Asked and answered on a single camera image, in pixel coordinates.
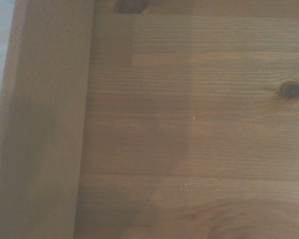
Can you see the brown cardboard box white interior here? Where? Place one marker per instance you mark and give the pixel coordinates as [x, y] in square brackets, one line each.
[44, 124]

